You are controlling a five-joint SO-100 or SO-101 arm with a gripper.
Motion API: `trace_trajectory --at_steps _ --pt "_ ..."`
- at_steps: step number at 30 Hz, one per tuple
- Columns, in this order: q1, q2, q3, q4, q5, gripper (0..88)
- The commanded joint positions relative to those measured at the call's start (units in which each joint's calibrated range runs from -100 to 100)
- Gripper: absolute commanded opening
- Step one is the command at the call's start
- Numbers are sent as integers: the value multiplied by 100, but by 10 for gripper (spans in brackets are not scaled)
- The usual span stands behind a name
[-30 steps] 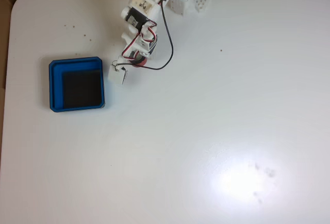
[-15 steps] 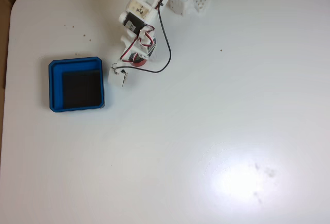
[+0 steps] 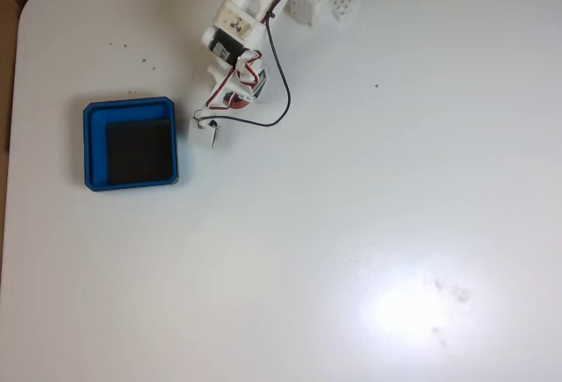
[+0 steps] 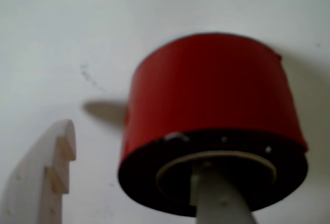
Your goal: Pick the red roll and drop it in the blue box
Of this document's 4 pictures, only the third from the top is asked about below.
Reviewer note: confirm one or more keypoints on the blue square box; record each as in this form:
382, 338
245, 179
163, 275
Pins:
94, 149

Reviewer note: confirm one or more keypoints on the white camera box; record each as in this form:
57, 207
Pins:
199, 136

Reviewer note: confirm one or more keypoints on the red tape roll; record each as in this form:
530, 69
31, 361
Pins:
241, 103

